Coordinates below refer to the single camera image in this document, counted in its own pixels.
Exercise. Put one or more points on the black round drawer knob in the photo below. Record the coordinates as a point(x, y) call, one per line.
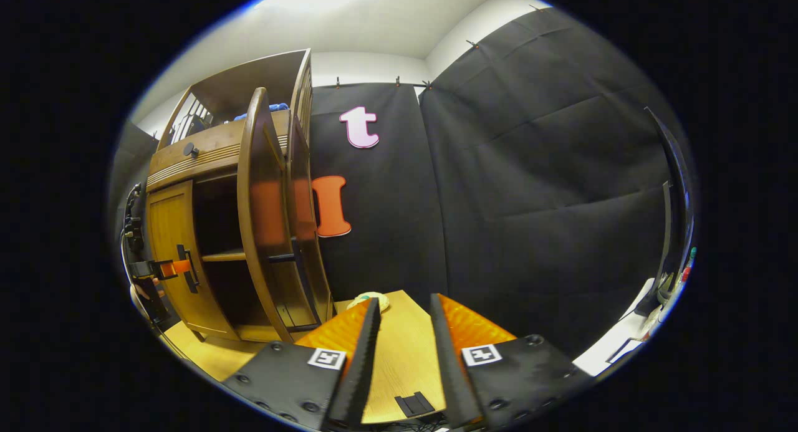
point(190, 149)

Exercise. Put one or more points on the ribbed wooden drawer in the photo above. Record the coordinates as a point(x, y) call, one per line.
point(212, 148)

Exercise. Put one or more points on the wooden cabinet door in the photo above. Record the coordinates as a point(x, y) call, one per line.
point(171, 232)
point(265, 220)

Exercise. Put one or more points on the small black bracket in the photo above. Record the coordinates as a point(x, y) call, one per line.
point(414, 405)

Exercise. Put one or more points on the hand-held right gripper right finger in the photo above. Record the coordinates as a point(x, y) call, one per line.
point(446, 369)

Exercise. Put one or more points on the white side desk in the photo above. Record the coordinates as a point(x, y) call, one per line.
point(617, 345)

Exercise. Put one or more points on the green and yellow plate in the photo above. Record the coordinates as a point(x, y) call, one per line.
point(369, 301)

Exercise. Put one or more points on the wooden double-door shoe cabinet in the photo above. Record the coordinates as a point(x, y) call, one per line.
point(249, 89)

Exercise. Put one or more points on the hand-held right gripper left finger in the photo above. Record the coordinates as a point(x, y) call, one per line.
point(365, 369)

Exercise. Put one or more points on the black backdrop cloth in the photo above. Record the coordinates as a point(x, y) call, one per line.
point(530, 201)

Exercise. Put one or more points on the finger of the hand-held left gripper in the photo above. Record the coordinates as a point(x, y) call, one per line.
point(174, 268)

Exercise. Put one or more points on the blue cloth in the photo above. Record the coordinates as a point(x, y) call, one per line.
point(265, 111)

